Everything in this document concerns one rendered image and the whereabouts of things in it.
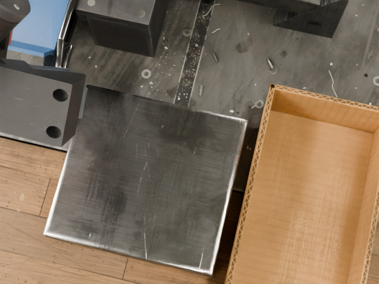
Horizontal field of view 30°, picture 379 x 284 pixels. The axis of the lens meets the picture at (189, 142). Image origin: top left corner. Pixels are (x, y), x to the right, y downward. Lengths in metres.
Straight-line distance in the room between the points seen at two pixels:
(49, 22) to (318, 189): 0.31
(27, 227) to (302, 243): 0.27
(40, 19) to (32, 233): 0.21
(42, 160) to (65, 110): 0.29
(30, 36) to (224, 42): 0.21
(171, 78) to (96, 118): 0.09
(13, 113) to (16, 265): 0.29
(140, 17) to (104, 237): 0.21
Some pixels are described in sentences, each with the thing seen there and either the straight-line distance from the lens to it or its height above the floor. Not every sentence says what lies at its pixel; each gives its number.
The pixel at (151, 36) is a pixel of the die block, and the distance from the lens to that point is 0.71.
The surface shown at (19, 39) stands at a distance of 0.69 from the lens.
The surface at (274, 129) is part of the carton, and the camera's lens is 0.73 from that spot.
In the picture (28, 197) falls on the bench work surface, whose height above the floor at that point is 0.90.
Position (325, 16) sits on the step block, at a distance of 0.74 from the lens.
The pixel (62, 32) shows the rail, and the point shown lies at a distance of 0.68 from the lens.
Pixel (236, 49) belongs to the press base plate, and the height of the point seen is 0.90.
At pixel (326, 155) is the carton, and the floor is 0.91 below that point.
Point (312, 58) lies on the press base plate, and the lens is 0.77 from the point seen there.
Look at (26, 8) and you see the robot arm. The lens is 0.43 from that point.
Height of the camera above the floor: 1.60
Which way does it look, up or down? 75 degrees down
